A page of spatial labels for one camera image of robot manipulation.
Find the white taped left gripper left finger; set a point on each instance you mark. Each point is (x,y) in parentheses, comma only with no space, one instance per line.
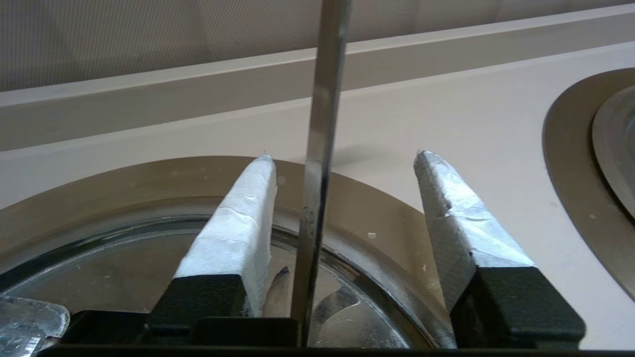
(233,233)

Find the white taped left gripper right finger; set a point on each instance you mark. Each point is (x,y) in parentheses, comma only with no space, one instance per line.
(471,238)

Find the hinged steel lid black knob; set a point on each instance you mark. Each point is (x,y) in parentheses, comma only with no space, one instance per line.
(30,322)

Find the left steel pot lid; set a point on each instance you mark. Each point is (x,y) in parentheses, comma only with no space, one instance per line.
(387,297)

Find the steel pot lid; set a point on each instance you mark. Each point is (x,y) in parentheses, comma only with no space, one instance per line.
(387,297)
(612,148)

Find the right steel pot lid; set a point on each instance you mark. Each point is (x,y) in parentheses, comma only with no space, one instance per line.
(612,148)

